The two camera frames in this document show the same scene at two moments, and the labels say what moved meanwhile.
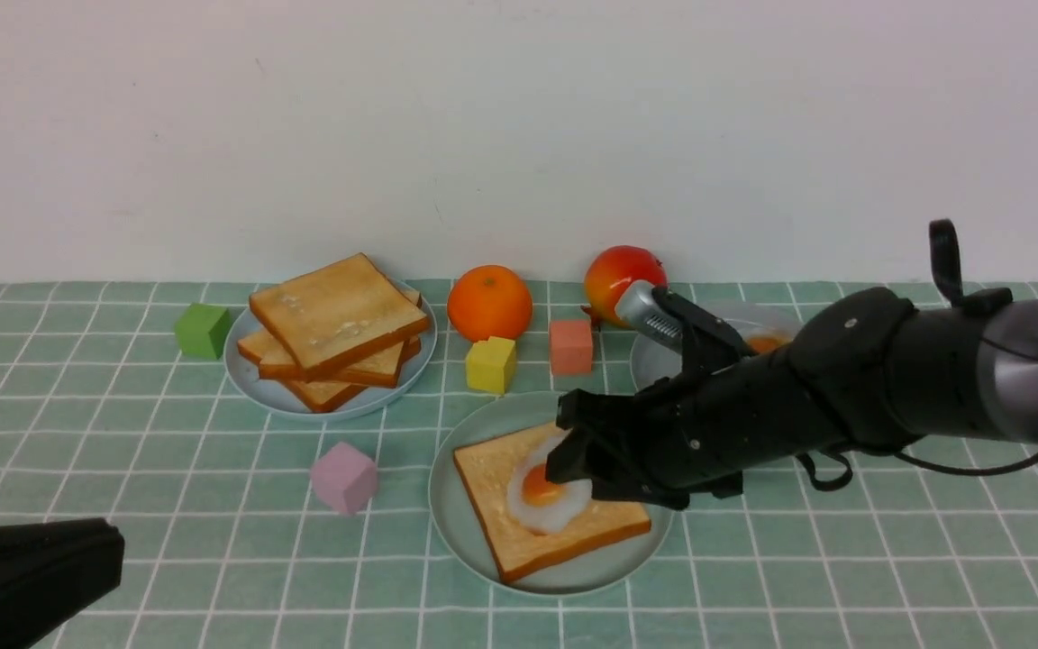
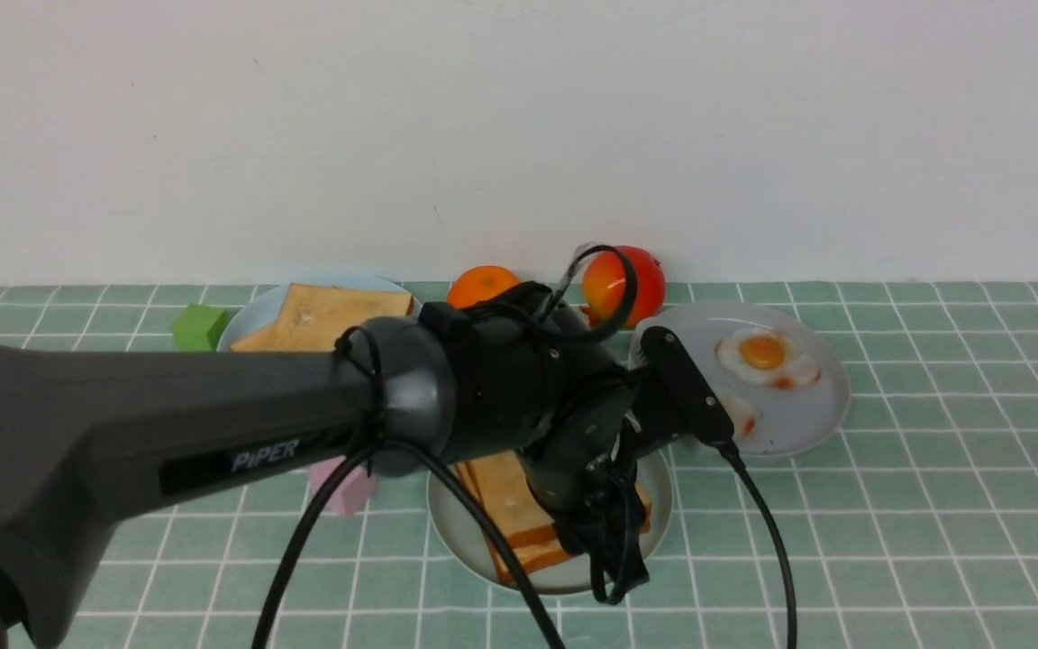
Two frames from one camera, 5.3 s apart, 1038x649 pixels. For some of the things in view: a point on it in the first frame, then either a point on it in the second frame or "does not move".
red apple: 612,270 does not move
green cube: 202,330 does not move
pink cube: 345,478 does not move
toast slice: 334,316 → 504,484
